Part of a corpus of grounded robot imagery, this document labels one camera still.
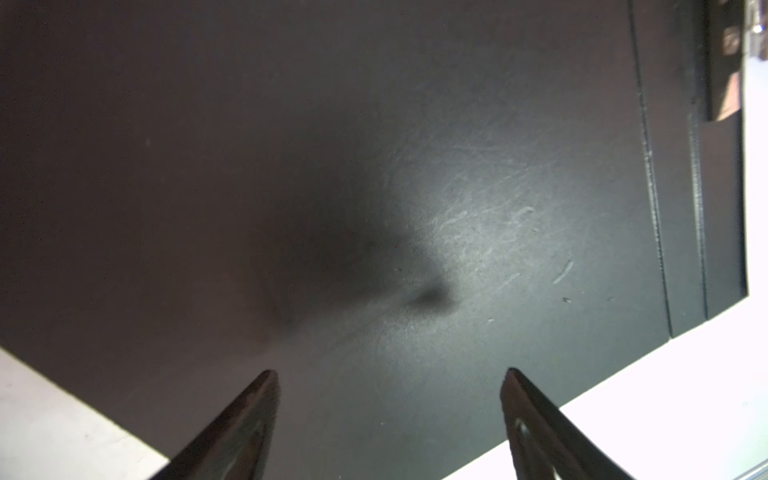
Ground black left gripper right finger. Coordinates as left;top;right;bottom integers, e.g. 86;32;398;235
500;368;631;480

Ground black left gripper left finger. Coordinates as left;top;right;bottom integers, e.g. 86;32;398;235
153;370;280;480

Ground blue file folder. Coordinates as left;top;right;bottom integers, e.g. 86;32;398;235
1;1;746;479

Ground printed paper files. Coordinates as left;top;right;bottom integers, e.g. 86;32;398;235
742;1;767;301

